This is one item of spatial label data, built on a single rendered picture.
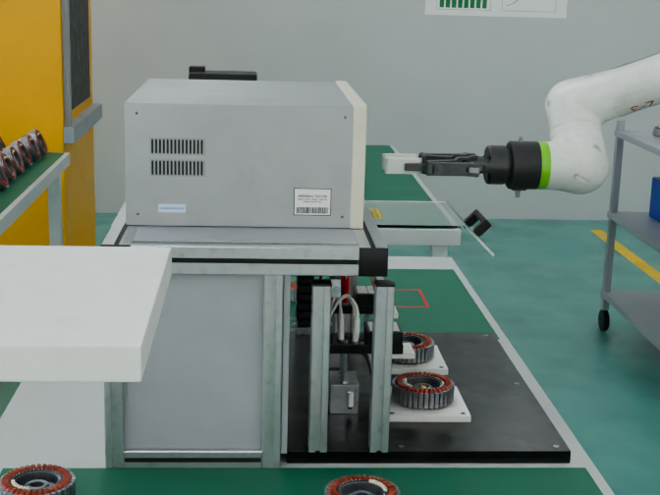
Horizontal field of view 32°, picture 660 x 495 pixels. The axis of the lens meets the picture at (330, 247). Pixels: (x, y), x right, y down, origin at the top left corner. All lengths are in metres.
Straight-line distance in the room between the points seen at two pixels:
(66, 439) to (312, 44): 5.47
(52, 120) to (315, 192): 3.72
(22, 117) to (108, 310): 4.45
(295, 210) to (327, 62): 5.42
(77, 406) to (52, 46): 3.50
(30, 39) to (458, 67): 2.97
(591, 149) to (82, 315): 1.31
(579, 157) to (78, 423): 1.04
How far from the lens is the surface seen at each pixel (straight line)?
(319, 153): 1.87
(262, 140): 1.86
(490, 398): 2.15
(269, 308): 1.78
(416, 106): 7.36
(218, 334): 1.81
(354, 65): 7.29
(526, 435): 2.00
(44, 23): 5.49
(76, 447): 1.97
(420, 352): 2.26
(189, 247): 1.76
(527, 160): 2.17
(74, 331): 1.06
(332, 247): 1.76
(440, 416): 2.02
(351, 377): 2.06
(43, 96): 5.52
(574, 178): 2.20
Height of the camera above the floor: 1.52
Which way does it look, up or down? 13 degrees down
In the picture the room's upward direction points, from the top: 2 degrees clockwise
